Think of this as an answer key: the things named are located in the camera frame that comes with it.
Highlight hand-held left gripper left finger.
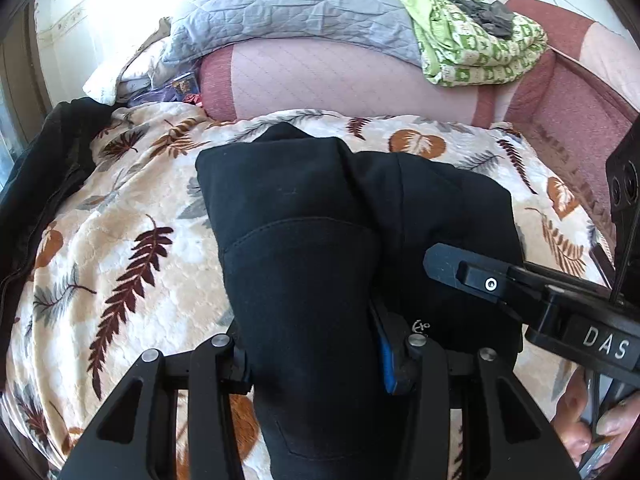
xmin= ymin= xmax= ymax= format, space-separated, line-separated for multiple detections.
xmin=59 ymin=335 xmax=254 ymax=480

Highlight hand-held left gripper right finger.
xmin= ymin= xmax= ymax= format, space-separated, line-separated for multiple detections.
xmin=369 ymin=304 xmax=582 ymax=480

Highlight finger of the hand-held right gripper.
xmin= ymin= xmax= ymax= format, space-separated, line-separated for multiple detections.
xmin=423 ymin=243 xmax=551 ymax=313

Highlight black pants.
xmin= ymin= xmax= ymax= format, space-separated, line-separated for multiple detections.
xmin=195 ymin=121 xmax=526 ymax=480

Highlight person's right hand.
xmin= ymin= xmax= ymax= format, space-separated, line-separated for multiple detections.
xmin=552 ymin=369 xmax=640 ymax=472

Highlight green patterned folded cloth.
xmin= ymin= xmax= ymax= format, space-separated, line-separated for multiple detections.
xmin=372 ymin=0 xmax=549 ymax=89

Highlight leaf print fleece blanket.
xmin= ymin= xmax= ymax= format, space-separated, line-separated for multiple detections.
xmin=0 ymin=105 xmax=617 ymax=480

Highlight pink quilted mattress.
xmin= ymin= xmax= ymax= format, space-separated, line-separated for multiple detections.
xmin=199 ymin=0 xmax=640 ymax=243

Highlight dark grey crumpled cloth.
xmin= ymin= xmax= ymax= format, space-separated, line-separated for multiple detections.
xmin=431 ymin=0 xmax=517 ymax=39

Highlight black jacket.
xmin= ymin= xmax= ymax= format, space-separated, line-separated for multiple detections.
xmin=0 ymin=100 xmax=117 ymax=358

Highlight colourful small packet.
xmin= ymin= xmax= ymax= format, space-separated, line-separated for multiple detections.
xmin=171 ymin=74 xmax=202 ymax=105

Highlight grey quilted blanket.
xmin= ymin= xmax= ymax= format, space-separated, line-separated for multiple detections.
xmin=162 ymin=0 xmax=432 ymax=70

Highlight white pillow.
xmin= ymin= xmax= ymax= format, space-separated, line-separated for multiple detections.
xmin=81 ymin=17 xmax=176 ymax=107

